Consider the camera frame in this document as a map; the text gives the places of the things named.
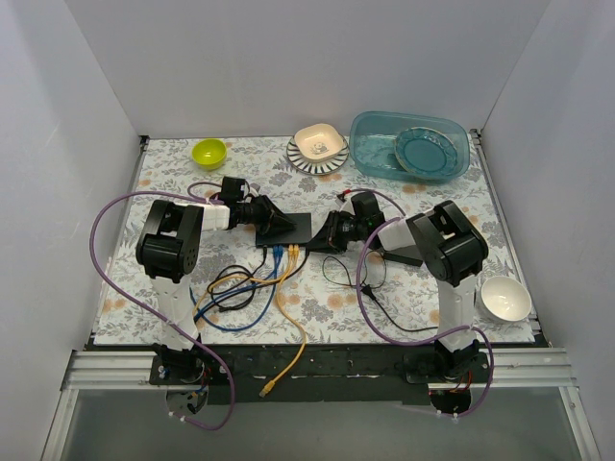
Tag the striped white blue plate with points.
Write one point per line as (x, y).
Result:
(295, 159)

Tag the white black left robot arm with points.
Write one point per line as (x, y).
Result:
(168, 251)

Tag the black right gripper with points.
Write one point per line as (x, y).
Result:
(333, 231)

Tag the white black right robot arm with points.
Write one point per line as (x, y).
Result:
(449, 246)

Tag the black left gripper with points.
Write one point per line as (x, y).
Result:
(264, 214)

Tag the aluminium frame rail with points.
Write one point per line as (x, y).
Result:
(514, 368)

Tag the cream square panda bowl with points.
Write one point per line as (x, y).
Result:
(319, 142)

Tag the black network switch box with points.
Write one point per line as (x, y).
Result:
(299, 236)

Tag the teal transparent plastic tub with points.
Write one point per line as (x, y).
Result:
(373, 135)

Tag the black power adapter brick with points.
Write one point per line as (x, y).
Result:
(409, 255)

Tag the lime green plastic bowl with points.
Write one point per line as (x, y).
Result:
(209, 153)

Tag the floral patterned table mat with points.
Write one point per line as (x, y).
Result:
(329, 300)

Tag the white ceramic bowl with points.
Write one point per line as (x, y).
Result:
(505, 299)

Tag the teal glass plate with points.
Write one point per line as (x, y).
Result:
(428, 154)

